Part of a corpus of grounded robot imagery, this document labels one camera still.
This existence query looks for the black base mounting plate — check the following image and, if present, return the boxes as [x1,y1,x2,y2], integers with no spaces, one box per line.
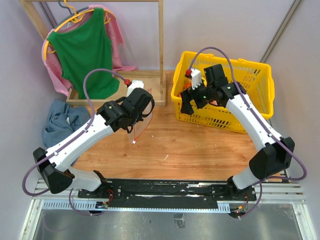
[77,178,257,212]

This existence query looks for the yellow plastic shopping basket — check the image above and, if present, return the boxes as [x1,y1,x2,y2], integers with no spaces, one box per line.
[170,51,275,133]

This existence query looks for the yellow clothes hanger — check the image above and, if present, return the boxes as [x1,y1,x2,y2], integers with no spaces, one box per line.
[43,0,117,62]

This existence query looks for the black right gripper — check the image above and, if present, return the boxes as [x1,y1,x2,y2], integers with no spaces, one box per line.
[180,79,215,115]

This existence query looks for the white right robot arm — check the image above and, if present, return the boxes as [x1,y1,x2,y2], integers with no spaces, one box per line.
[180,64,295,200]

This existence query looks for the yellow toy lemon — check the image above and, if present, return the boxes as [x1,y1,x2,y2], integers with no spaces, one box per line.
[201,76,208,87]

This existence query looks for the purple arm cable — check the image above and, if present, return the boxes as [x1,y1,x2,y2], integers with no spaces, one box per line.
[187,46,308,221]
[21,68,131,217]

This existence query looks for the clear zip top bag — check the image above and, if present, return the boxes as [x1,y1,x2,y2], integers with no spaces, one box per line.
[128,102,153,145]

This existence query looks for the pink shirt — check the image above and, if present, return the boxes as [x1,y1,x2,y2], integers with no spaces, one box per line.
[41,5,138,96]

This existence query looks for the orange toy carrot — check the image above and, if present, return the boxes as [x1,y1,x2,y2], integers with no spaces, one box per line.
[183,79,193,96]

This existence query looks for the grey clothes hanger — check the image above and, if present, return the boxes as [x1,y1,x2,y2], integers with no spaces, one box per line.
[57,0,88,20]

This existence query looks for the blue crumpled cloth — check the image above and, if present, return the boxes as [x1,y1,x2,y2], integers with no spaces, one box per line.
[42,99,91,167]

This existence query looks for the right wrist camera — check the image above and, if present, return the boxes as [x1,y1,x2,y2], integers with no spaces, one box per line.
[185,68,203,90]

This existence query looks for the pink toy watermelon slice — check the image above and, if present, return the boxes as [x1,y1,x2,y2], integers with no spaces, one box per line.
[208,100,219,107]

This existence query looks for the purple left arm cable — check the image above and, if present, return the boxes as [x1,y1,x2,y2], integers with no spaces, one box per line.
[21,68,131,217]

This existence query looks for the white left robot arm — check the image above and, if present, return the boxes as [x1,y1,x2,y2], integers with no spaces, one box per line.
[33,87,155,198]

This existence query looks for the green tank top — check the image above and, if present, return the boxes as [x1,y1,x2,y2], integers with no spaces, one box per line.
[47,8,113,99]

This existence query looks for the white slotted cable duct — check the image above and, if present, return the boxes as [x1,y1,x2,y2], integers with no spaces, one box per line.
[42,200,231,214]

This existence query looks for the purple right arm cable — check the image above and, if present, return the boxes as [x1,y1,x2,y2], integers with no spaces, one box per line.
[187,46,308,221]

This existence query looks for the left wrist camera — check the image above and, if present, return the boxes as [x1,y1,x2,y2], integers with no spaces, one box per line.
[126,80,144,97]

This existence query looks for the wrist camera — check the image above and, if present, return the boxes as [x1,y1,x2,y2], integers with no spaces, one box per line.
[185,68,203,90]
[126,80,144,97]

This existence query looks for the wooden clothes rack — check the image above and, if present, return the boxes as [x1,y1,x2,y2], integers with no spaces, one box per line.
[19,0,167,107]

